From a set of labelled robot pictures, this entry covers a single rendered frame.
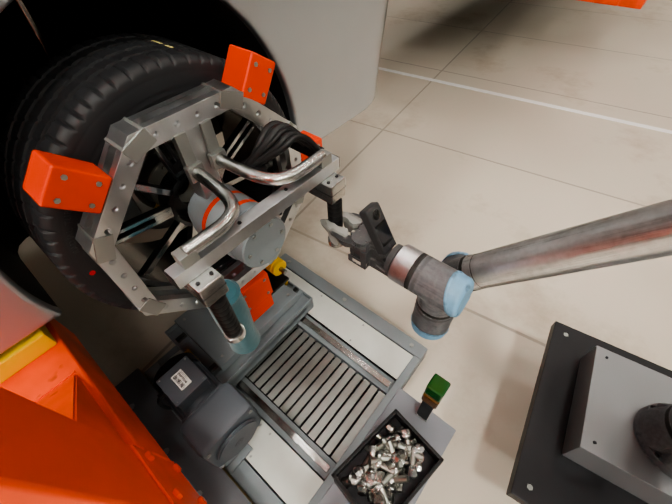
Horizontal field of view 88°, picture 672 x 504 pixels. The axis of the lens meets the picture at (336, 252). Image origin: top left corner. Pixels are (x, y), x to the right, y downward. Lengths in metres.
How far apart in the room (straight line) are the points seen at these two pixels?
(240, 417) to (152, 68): 0.87
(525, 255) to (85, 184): 0.81
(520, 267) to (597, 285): 1.32
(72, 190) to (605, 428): 1.32
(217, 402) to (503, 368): 1.12
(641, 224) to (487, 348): 1.07
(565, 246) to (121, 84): 0.85
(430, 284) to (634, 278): 1.61
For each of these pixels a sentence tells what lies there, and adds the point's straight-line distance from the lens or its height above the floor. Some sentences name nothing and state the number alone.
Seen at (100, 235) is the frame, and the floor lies 0.98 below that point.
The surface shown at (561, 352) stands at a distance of 1.42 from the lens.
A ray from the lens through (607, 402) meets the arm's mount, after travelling 1.28.
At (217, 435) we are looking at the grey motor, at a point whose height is 0.40.
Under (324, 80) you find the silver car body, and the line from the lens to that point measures 1.22.
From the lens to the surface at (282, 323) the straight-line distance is 1.48.
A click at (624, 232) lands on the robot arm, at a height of 1.00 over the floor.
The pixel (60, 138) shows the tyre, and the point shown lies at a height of 1.12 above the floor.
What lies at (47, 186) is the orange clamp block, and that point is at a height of 1.10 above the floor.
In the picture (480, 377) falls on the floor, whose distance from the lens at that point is 1.61.
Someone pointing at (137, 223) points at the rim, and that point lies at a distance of 0.91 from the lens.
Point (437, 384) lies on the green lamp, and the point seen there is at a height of 0.66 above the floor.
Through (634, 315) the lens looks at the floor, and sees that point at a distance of 2.08.
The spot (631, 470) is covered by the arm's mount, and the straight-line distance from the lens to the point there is 1.24.
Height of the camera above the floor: 1.42
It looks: 50 degrees down
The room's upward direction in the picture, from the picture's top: 3 degrees counter-clockwise
